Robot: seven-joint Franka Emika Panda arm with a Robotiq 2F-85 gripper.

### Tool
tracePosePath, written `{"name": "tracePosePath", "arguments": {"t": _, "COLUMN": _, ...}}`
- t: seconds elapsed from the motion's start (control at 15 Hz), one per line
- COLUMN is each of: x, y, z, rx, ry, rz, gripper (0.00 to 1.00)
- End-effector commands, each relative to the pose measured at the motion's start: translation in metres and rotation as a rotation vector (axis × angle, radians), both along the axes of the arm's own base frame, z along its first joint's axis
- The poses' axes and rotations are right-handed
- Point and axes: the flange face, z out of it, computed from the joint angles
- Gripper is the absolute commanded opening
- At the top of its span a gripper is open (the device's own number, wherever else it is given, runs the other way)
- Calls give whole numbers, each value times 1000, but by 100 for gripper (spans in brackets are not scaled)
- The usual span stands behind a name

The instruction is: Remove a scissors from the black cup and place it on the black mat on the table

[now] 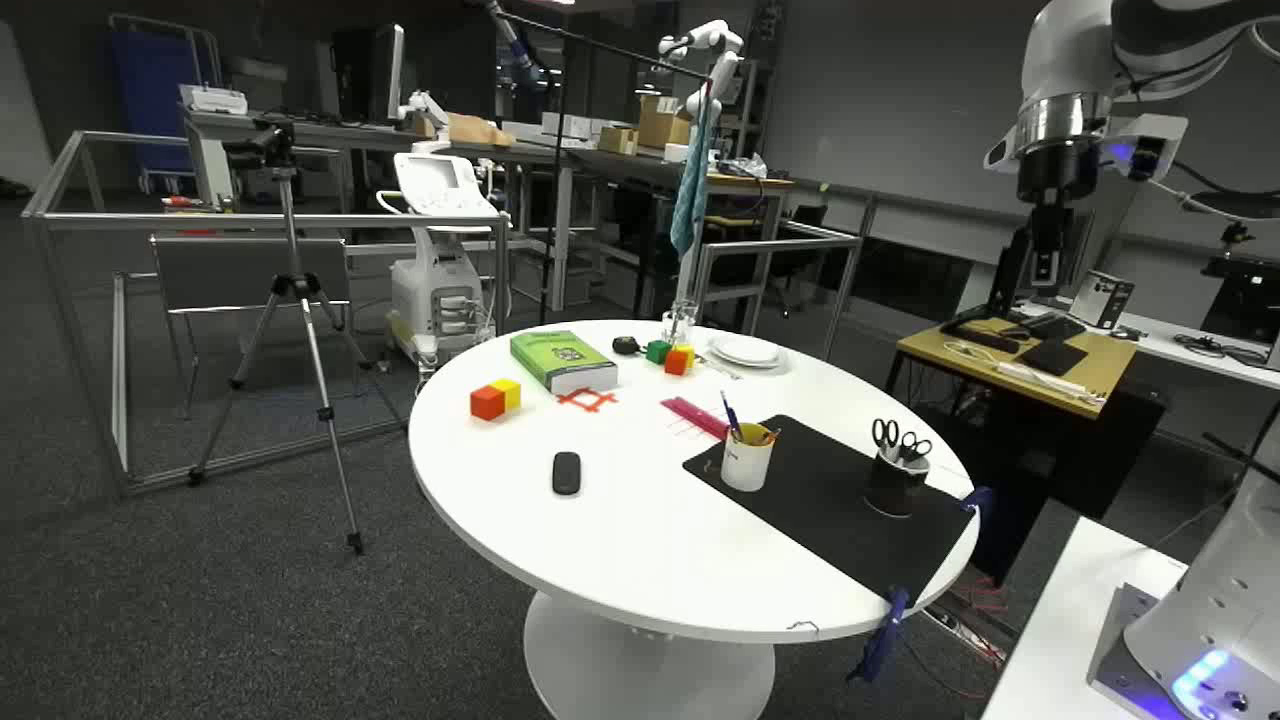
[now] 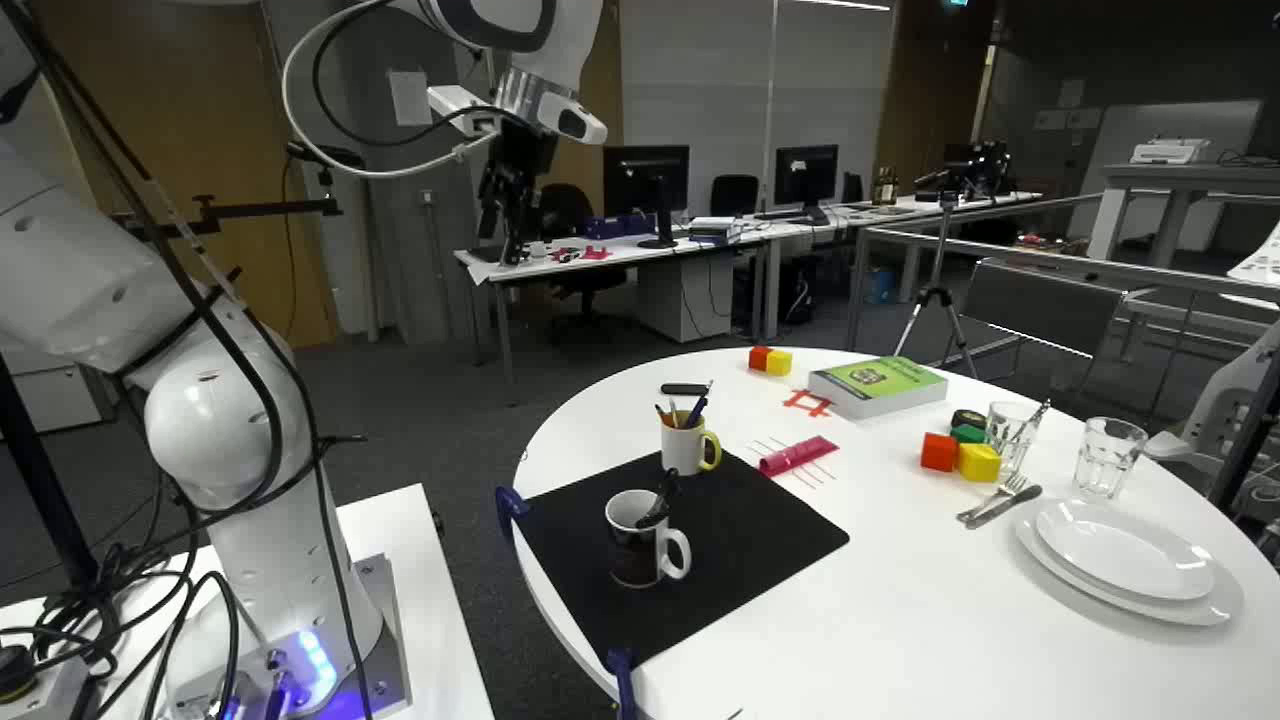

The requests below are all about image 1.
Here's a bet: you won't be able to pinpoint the white pen mug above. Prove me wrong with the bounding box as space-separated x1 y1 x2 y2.
722 425 775 493

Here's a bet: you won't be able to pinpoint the orange block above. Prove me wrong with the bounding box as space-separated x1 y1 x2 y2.
665 343 698 376

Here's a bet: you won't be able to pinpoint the round white table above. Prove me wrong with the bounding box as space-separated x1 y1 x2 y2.
409 335 980 720

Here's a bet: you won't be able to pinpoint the yellow cube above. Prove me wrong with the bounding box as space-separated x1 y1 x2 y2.
494 381 522 412

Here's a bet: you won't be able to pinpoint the camera tripod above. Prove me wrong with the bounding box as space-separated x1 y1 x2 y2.
187 118 383 556

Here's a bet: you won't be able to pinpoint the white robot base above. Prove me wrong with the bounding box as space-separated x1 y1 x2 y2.
1088 473 1280 720

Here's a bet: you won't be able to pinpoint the black mat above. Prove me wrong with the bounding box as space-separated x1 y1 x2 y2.
686 417 971 600

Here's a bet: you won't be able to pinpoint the white plates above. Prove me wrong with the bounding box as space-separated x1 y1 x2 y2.
709 335 783 371

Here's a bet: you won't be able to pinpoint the wooden side desk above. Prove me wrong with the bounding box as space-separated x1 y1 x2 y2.
886 318 1166 585

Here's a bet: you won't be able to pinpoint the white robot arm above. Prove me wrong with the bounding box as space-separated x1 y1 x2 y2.
983 0 1280 293

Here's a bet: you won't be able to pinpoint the black computer mouse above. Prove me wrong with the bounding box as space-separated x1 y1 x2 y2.
551 450 586 494

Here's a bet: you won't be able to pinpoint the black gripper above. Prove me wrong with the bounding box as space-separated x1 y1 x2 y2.
1018 138 1100 289

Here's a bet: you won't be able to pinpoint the orange plastic frame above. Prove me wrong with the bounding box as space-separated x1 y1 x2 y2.
557 387 618 412

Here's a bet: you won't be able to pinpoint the white medical machine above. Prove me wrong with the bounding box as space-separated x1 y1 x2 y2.
378 153 497 366

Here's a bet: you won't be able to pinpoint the red cube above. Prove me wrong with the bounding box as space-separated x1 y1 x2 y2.
468 385 503 419

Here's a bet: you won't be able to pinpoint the metal frame table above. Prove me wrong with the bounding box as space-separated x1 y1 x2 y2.
22 124 518 493

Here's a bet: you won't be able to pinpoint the green block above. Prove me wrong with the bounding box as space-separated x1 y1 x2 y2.
646 338 671 363

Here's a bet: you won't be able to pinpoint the green book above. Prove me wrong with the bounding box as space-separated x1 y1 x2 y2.
510 331 619 396

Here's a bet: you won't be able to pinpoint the black cup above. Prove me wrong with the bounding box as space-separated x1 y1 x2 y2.
866 454 927 520

